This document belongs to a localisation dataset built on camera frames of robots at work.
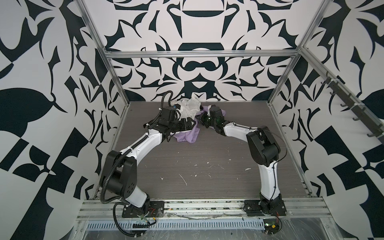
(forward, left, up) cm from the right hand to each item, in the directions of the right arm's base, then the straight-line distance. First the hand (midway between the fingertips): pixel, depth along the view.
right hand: (195, 114), depth 95 cm
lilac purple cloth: (-11, +2, -9) cm, 14 cm away
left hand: (-10, +2, +6) cm, 12 cm away
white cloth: (+13, +5, -8) cm, 16 cm away
